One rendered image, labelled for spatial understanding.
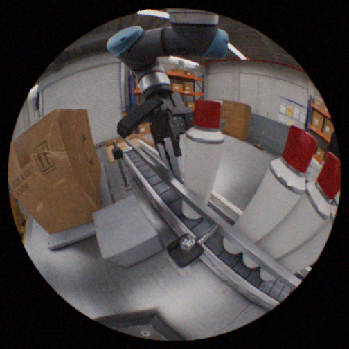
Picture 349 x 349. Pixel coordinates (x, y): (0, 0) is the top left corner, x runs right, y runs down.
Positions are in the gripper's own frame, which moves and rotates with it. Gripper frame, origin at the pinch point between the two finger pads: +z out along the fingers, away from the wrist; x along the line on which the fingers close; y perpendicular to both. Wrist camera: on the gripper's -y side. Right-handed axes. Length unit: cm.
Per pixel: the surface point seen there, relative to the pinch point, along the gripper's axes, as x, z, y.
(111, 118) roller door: 336, -183, 26
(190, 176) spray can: -8.5, -0.8, -2.7
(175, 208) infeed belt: -0.6, 6.7, -2.8
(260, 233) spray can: -18.3, 6.5, -1.8
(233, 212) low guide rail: -10.7, 9.0, 3.8
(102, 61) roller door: 217, -363, -1
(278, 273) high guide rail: -23.5, 10.5, -4.1
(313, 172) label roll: -35, 14, 41
